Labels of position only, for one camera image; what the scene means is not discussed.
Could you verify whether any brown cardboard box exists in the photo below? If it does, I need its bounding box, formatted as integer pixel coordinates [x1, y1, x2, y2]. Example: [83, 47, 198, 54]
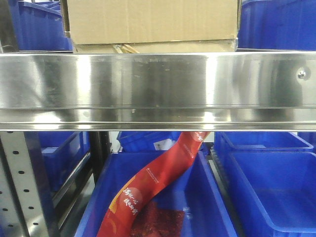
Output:
[67, 0, 240, 44]
[73, 38, 238, 54]

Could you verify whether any stainless steel shelf beam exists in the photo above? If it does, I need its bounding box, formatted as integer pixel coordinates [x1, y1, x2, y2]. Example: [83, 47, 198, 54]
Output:
[0, 51, 316, 131]

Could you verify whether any perforated steel shelf upright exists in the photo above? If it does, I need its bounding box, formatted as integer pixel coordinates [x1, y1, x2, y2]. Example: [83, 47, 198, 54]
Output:
[0, 131, 60, 237]

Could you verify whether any blue bin back centre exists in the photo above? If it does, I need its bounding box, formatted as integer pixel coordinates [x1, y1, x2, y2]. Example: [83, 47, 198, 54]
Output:
[117, 131, 181, 152]

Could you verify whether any blue bin back right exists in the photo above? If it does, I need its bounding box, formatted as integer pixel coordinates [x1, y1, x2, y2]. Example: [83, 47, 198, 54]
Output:
[213, 131, 314, 166]

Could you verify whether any crumpled packing tape strip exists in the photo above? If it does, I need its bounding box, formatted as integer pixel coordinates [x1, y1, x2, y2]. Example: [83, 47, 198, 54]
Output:
[112, 44, 139, 54]

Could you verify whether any red snack package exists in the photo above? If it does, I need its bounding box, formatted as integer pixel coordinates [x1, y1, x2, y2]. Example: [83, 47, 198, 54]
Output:
[97, 131, 209, 237]

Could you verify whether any blue bin lower left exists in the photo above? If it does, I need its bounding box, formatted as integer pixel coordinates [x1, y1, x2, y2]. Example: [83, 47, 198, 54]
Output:
[38, 131, 90, 192]

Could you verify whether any blue plastic bin centre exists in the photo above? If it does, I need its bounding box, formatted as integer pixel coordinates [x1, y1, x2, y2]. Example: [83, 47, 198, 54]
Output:
[75, 151, 237, 237]

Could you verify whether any blue plastic bin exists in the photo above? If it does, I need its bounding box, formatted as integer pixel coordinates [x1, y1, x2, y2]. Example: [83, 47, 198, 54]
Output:
[227, 152, 316, 237]
[75, 151, 237, 237]

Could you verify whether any blue plastic bin right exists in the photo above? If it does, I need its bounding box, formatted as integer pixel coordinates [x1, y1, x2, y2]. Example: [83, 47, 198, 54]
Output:
[227, 152, 316, 237]

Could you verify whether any blue bin upper right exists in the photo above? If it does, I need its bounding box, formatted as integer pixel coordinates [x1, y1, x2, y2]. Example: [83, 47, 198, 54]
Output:
[238, 0, 316, 51]

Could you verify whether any blue bin upper left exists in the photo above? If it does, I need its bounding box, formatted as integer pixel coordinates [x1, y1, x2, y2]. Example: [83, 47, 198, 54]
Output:
[8, 0, 73, 51]

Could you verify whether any black rack post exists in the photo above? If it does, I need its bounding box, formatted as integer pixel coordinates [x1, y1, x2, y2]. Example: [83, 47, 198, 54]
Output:
[89, 131, 111, 184]

